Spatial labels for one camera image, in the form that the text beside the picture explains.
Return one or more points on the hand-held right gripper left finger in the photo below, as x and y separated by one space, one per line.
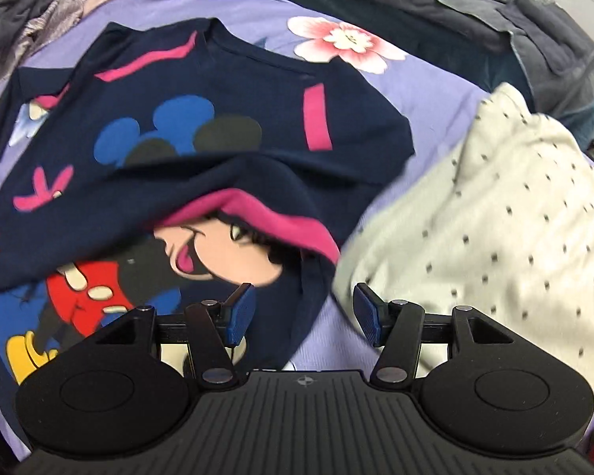
240 316

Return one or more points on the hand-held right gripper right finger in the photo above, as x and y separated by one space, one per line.
369 316

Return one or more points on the navy cartoon print shirt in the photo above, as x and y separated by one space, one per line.
227 109

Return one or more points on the white polka dot garment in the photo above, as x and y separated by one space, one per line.
500 208

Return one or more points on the purple floral bedsheet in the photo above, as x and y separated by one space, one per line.
411 74

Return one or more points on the dark grey flat towel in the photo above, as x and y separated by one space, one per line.
534 54

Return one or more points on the light grey satin-edged towel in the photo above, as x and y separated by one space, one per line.
480 15

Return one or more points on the dark grey folded towel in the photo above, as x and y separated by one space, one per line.
559 20

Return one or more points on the heather purple garment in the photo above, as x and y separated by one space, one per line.
49 17

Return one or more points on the dark grey garment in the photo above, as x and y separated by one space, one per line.
15 15

